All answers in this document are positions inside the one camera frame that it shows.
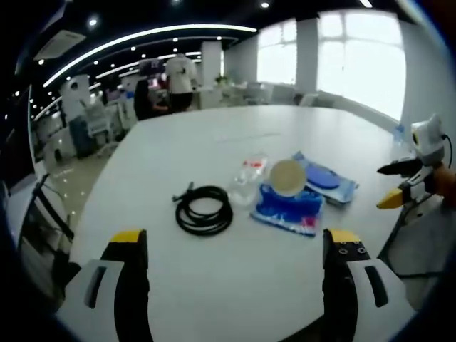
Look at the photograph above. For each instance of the round beige lid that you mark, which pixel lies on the round beige lid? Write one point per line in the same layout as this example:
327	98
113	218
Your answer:
288	176

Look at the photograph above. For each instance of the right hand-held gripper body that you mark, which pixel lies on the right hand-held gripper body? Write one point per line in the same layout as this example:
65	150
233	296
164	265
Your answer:
429	149

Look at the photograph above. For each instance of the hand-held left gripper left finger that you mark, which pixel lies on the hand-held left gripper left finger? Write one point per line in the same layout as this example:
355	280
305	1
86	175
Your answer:
121	281

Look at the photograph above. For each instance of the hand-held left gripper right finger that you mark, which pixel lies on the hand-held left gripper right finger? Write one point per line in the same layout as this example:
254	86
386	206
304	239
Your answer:
352	281

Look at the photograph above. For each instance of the ceiling air conditioner vent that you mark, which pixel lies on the ceiling air conditioner vent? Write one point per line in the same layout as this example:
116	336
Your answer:
60	44

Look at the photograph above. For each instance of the white tabletop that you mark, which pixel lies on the white tabletop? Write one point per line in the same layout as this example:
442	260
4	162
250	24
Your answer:
213	149

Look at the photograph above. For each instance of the blue snack packet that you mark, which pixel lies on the blue snack packet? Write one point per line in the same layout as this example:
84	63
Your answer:
285	213

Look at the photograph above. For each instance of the small water bottle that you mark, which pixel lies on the small water bottle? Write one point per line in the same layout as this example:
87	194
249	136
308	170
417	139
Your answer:
399	133

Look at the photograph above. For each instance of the light blue wipes packet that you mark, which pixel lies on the light blue wipes packet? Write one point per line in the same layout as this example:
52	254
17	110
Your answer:
331	181

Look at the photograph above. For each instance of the clear plastic bottle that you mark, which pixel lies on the clear plastic bottle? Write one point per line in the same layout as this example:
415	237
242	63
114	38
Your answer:
246	178

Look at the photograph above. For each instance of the person's right hand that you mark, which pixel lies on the person's right hand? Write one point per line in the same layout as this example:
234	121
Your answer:
445	180

